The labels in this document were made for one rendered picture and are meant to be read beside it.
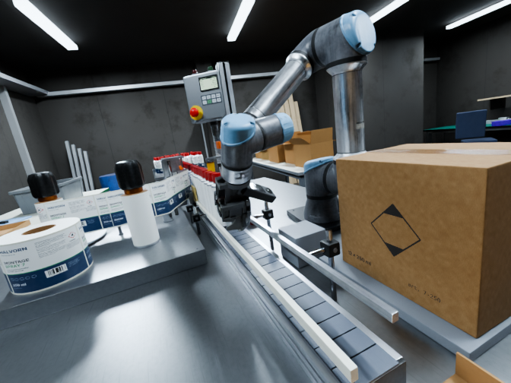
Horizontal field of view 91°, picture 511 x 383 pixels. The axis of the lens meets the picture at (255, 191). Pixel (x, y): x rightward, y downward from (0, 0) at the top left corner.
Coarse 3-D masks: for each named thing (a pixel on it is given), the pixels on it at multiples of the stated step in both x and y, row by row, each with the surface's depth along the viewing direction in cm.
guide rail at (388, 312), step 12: (264, 228) 66; (276, 240) 61; (288, 240) 57; (300, 252) 51; (312, 264) 47; (324, 264) 45; (336, 276) 41; (348, 288) 39; (360, 288) 37; (360, 300) 37; (372, 300) 35; (384, 312) 33; (396, 312) 32
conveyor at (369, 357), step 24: (240, 240) 81; (264, 264) 64; (264, 288) 54; (288, 288) 53; (288, 312) 46; (312, 312) 45; (336, 312) 44; (336, 336) 40; (360, 336) 39; (360, 360) 35; (384, 360) 35
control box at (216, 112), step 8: (208, 72) 102; (216, 72) 101; (184, 80) 104; (192, 80) 104; (192, 88) 104; (192, 96) 105; (200, 96) 105; (192, 104) 106; (200, 104) 106; (216, 104) 104; (200, 112) 106; (208, 112) 106; (216, 112) 105; (224, 112) 104; (192, 120) 108; (200, 120) 107; (208, 120) 107; (216, 120) 112
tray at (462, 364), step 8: (456, 360) 35; (464, 360) 34; (456, 368) 36; (464, 368) 35; (472, 368) 34; (480, 368) 33; (456, 376) 36; (464, 376) 35; (472, 376) 34; (480, 376) 33; (488, 376) 32
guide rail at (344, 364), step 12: (228, 240) 77; (240, 252) 66; (252, 264) 58; (264, 276) 53; (276, 288) 48; (288, 300) 44; (300, 312) 41; (300, 324) 41; (312, 324) 38; (312, 336) 38; (324, 336) 36; (324, 348) 35; (336, 348) 33; (336, 360) 33; (348, 360) 32; (348, 372) 31
